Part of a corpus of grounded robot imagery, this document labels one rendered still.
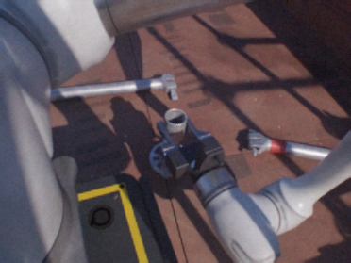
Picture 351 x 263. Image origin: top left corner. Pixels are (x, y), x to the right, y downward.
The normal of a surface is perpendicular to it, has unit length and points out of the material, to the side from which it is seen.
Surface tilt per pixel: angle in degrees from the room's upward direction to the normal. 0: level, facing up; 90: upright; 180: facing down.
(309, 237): 0
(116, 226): 0
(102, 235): 0
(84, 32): 86
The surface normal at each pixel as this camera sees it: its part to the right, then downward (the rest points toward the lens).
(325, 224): 0.10, -0.66
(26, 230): 0.93, 0.33
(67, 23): 0.32, 0.61
